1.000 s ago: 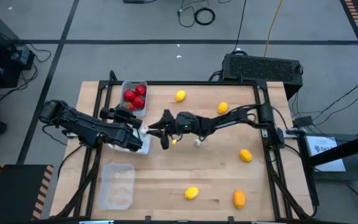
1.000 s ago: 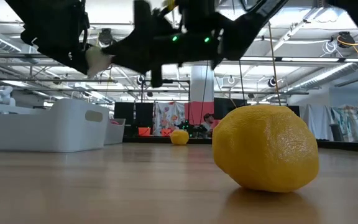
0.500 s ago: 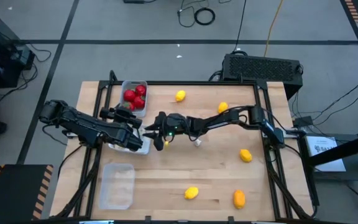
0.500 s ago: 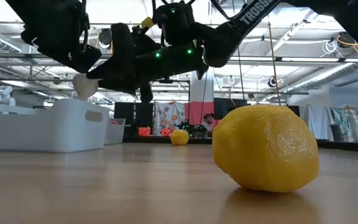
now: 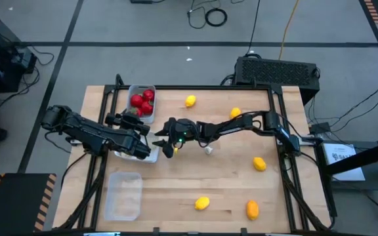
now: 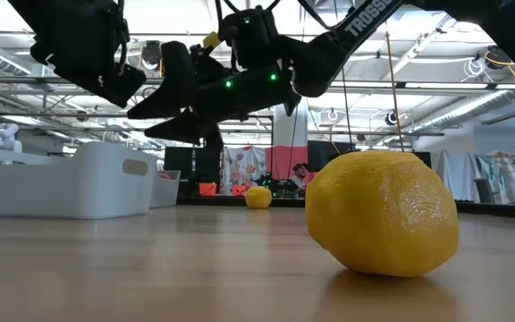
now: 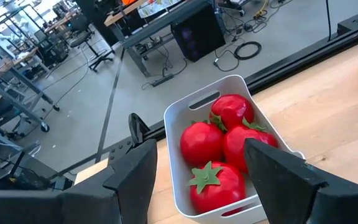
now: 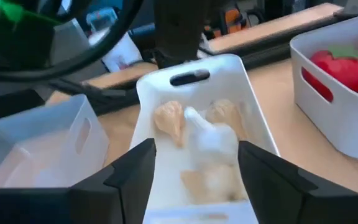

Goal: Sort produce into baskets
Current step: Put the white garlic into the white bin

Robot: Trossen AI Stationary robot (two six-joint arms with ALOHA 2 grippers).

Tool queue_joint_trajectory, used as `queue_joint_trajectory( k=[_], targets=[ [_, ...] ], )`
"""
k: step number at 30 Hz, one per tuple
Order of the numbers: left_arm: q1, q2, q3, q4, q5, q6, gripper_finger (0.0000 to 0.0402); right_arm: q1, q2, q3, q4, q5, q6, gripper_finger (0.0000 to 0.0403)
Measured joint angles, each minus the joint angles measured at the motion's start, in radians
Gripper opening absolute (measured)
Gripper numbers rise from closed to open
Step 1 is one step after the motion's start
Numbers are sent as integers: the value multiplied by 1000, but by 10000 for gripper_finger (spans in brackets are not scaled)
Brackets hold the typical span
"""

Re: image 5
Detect large black hazard-striped mat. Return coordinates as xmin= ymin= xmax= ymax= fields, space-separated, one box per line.
xmin=0 ymin=172 xmax=58 ymax=236

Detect long black hanging cable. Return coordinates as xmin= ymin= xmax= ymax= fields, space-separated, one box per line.
xmin=243 ymin=0 xmax=261 ymax=56

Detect clear plastic container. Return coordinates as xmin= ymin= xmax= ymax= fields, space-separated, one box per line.
xmin=103 ymin=171 xmax=144 ymax=222

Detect coiled black cable ring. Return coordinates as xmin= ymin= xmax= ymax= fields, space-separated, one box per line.
xmin=204 ymin=8 xmax=228 ymax=28

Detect white printed paper sheet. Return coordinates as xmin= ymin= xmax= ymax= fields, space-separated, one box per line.
xmin=322 ymin=143 xmax=366 ymax=182

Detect black arm power cables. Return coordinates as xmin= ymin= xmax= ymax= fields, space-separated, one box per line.
xmin=306 ymin=80 xmax=378 ymax=134

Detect long yellow cable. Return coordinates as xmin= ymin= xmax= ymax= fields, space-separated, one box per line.
xmin=278 ymin=0 xmax=300 ymax=61

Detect black metal table frame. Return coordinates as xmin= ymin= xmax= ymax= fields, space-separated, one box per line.
xmin=56 ymin=83 xmax=337 ymax=235

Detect small grey plastic basket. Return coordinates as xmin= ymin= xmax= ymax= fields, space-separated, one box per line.
xmin=125 ymin=84 xmax=157 ymax=125

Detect thin black cable with plug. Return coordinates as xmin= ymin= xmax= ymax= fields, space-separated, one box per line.
xmin=186 ymin=0 xmax=222 ymax=30

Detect black computer case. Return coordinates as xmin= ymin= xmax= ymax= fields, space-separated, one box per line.
xmin=234 ymin=56 xmax=321 ymax=106

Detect black diagonal beam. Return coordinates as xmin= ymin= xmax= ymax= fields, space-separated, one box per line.
xmin=323 ymin=136 xmax=378 ymax=176

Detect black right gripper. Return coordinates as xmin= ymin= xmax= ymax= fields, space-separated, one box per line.
xmin=152 ymin=118 xmax=200 ymax=159

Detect orange lemon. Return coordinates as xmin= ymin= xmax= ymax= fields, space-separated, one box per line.
xmin=245 ymin=199 xmax=260 ymax=221

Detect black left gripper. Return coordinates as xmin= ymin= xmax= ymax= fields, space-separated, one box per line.
xmin=104 ymin=112 xmax=152 ymax=138

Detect small black box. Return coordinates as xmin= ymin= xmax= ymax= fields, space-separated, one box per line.
xmin=308 ymin=121 xmax=332 ymax=135

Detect black cabinet cable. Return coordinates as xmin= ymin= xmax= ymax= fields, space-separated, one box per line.
xmin=0 ymin=45 xmax=55 ymax=109

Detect white plastic basket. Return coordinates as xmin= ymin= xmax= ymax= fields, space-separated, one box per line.
xmin=114 ymin=132 xmax=160 ymax=164

